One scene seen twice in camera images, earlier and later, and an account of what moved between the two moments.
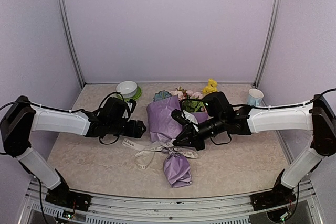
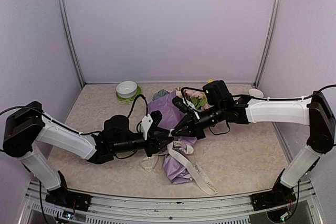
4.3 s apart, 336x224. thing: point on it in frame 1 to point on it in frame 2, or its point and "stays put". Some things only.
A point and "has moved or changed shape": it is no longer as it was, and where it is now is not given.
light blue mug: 255,97 stays put
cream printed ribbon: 166,145 has moved or changed shape
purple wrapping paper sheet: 163,127 has moved or changed shape
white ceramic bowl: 127,88 stays put
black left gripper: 138,133 to 154,140
